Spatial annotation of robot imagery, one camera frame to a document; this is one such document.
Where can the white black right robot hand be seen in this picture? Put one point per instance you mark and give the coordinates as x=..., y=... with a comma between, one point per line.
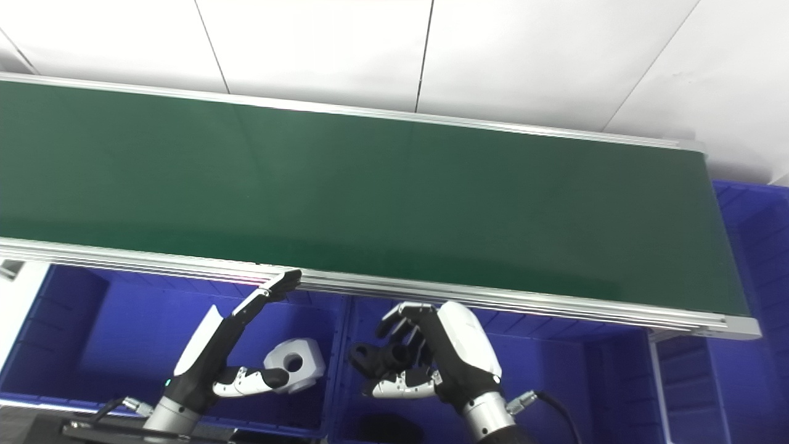
x=468, y=345

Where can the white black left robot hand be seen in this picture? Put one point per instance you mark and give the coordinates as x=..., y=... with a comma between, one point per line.
x=206, y=357

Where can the aluminium conveyor support leg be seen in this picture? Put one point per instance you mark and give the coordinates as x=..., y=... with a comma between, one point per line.
x=9, y=269
x=655, y=382

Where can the green conveyor belt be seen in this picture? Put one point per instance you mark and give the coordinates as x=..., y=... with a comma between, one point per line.
x=370, y=197
x=493, y=303

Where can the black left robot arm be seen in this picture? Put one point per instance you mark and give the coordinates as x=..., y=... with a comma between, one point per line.
x=169, y=416

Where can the blue plastic bin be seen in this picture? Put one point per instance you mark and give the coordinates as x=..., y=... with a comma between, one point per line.
x=555, y=382
x=123, y=333
x=758, y=246

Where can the white plastic part with hole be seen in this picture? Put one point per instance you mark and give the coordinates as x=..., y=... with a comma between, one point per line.
x=308, y=354

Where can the black plastic part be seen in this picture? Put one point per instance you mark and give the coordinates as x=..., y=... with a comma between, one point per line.
x=370, y=361

